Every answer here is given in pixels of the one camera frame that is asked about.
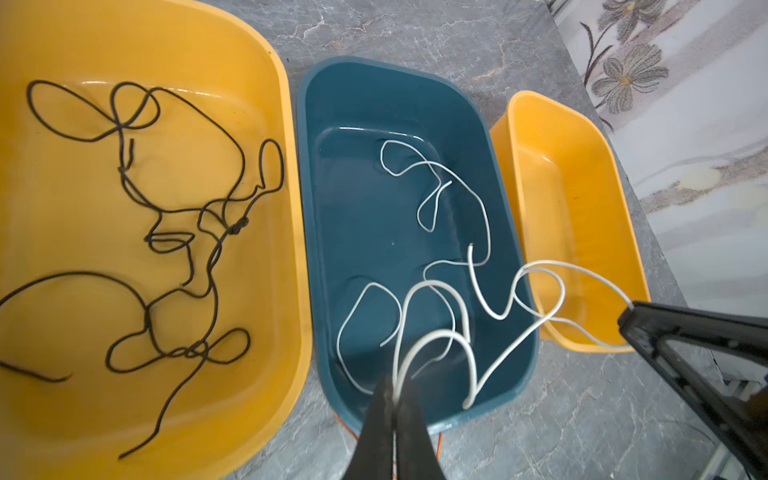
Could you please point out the teal plastic bin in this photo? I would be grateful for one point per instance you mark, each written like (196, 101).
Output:
(408, 230)

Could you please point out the left yellow plastic bin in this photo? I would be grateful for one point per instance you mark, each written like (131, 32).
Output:
(154, 296)

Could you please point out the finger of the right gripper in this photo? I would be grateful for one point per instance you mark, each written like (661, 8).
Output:
(680, 344)

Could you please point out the yellow plastic bin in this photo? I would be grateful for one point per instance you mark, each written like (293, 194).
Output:
(154, 296)
(571, 215)

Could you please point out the right yellow plastic bin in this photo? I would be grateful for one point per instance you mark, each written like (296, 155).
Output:
(571, 215)

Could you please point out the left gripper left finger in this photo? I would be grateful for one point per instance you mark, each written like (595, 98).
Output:
(373, 455)

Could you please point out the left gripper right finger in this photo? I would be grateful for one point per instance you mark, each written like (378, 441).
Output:
(415, 456)

